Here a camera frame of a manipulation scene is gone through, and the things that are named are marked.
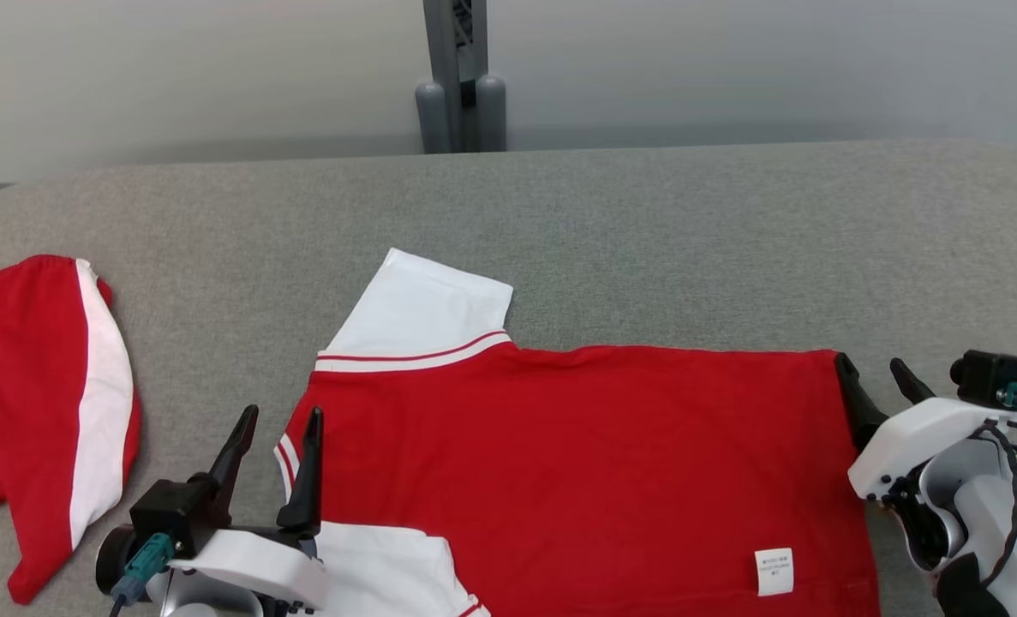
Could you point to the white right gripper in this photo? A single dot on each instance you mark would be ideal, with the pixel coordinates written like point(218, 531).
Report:
point(911, 441)

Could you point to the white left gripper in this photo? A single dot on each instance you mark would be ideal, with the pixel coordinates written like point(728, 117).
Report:
point(277, 566)

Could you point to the red shorts with white stripe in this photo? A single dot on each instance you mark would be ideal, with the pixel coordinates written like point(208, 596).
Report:
point(37, 403)

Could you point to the red shirt with white sleeves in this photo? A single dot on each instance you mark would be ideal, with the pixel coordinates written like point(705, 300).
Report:
point(602, 471)

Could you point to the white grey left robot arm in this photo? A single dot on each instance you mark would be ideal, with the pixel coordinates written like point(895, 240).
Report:
point(118, 557)

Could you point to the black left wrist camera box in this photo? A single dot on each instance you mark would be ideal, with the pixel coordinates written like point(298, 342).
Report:
point(170, 514)

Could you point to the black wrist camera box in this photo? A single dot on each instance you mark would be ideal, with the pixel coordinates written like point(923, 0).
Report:
point(988, 373)
point(170, 514)

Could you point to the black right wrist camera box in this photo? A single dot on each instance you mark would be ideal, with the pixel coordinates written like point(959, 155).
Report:
point(988, 373)

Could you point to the grey partition post with feet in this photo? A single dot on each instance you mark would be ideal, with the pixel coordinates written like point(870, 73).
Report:
point(461, 103)

